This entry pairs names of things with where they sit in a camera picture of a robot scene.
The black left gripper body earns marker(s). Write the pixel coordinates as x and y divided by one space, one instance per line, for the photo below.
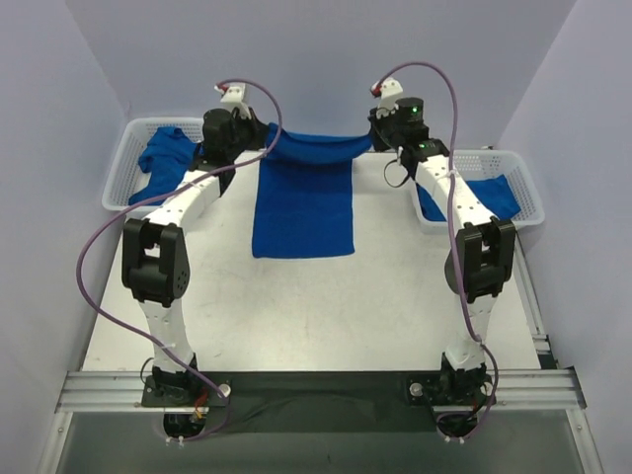
255 131

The blue towel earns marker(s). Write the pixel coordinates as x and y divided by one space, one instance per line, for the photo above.
494 193
304 205

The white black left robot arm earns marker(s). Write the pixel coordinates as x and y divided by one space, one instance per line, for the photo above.
155 261

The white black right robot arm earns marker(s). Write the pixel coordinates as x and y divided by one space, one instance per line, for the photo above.
480 259

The crumpled blue towels in basket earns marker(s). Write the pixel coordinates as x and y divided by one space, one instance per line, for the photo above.
167 157

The white perforated right basket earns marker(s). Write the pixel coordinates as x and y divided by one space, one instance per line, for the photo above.
487 164

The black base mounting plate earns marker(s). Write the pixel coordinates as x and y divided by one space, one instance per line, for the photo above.
327 402

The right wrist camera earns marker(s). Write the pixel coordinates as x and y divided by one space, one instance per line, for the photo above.
400 103

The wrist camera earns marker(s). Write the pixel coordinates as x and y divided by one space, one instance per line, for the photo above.
400 103
234 98

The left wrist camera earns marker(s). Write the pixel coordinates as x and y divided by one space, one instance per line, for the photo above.
234 98

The aluminium frame rail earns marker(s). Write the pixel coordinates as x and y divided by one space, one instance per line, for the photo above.
322 360

